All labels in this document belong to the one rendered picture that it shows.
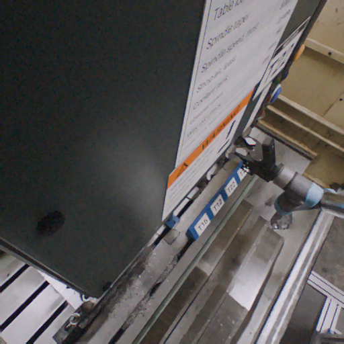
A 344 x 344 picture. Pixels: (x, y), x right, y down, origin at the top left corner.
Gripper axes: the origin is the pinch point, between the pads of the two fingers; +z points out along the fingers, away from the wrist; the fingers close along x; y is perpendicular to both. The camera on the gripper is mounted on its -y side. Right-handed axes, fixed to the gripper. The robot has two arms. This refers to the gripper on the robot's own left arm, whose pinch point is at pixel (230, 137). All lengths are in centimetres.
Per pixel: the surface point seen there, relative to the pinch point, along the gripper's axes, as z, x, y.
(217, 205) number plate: -9.5, -11.0, 26.0
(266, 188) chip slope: -24, 25, 44
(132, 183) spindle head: -8, -58, -54
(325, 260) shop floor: -96, 57, 117
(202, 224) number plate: -9.5, -21.9, 26.2
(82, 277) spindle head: -8, -64, -47
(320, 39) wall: -5, 48, -20
